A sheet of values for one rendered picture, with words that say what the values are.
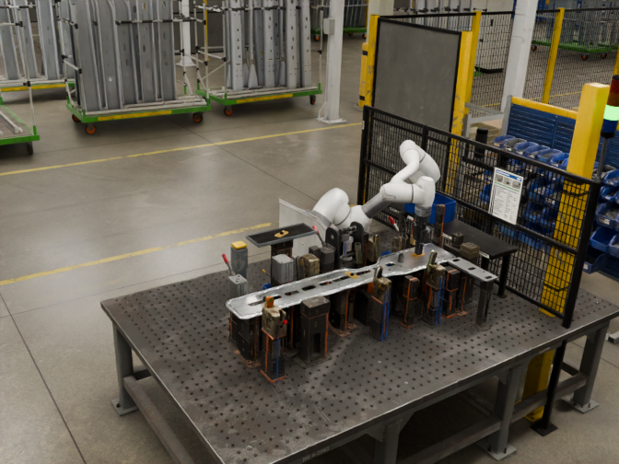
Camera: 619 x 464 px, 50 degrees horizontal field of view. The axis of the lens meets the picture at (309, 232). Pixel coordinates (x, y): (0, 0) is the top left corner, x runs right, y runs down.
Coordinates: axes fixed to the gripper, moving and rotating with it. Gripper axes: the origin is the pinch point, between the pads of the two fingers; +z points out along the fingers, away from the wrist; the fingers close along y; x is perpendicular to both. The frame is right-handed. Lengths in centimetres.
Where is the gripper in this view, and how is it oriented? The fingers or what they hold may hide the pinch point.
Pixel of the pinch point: (418, 248)
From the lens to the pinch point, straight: 380.1
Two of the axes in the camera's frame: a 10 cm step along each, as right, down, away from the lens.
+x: 8.3, -1.9, 5.2
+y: 5.6, 3.5, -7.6
